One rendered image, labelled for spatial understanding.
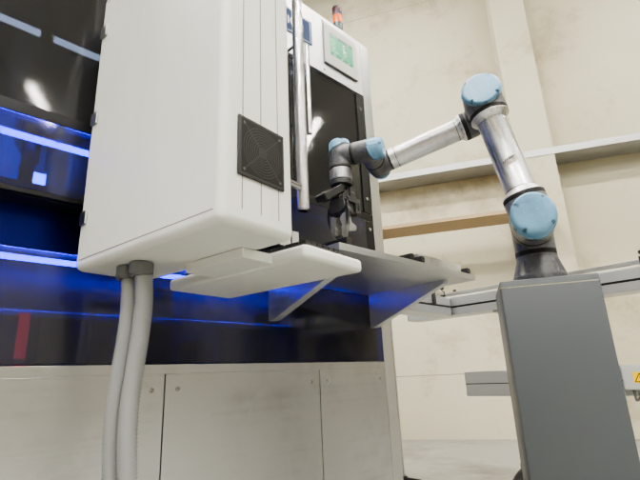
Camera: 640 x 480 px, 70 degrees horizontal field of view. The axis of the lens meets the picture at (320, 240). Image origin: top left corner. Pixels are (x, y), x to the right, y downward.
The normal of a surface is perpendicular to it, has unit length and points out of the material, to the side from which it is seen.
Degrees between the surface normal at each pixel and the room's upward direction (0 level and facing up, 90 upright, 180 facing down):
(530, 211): 97
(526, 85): 90
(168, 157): 90
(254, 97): 90
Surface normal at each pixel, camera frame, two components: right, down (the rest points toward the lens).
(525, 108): -0.31, -0.26
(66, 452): 0.70, -0.23
